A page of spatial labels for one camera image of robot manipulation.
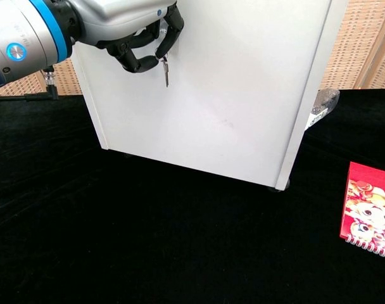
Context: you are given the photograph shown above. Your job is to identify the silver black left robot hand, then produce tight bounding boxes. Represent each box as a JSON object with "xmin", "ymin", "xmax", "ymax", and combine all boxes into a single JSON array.
[{"xmin": 65, "ymin": 0, "xmax": 186, "ymax": 74}]

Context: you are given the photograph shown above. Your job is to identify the silver keys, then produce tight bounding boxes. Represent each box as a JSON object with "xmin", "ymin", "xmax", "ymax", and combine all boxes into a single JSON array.
[{"xmin": 158, "ymin": 53, "xmax": 171, "ymax": 88}]

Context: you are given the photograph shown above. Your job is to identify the woven wicker folding screen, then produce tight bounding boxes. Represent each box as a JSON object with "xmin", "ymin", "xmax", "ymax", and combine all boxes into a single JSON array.
[
  {"xmin": 0, "ymin": 58, "xmax": 84, "ymax": 98},
  {"xmin": 319, "ymin": 0, "xmax": 385, "ymax": 91}
]

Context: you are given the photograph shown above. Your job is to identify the white metal cabinet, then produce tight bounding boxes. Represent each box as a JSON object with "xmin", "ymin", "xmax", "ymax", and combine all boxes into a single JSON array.
[{"xmin": 70, "ymin": 0, "xmax": 350, "ymax": 193}]

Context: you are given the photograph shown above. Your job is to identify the clear plastic wrapped pack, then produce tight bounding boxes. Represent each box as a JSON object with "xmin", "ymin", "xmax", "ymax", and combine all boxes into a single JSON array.
[{"xmin": 305, "ymin": 88, "xmax": 341, "ymax": 129}]

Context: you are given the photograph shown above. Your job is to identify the red spiral desk calendar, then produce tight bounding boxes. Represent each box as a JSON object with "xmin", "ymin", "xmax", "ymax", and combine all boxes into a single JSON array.
[{"xmin": 339, "ymin": 161, "xmax": 385, "ymax": 262}]

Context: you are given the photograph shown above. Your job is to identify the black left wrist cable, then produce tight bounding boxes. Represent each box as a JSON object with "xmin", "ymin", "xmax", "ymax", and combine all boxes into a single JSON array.
[{"xmin": 0, "ymin": 67, "xmax": 60, "ymax": 103}]

